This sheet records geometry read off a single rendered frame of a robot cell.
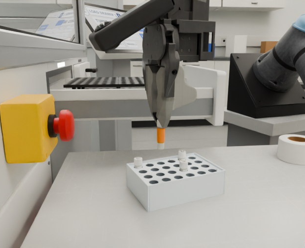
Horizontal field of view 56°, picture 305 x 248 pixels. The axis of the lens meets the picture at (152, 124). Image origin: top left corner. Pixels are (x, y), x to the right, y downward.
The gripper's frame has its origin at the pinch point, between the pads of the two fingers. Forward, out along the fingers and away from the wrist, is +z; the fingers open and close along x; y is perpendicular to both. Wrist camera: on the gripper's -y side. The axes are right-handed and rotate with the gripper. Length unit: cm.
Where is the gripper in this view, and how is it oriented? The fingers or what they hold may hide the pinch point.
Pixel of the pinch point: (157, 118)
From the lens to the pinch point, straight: 43.1
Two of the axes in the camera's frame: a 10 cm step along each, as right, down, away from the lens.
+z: 0.0, 9.7, 2.4
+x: -4.1, -2.2, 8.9
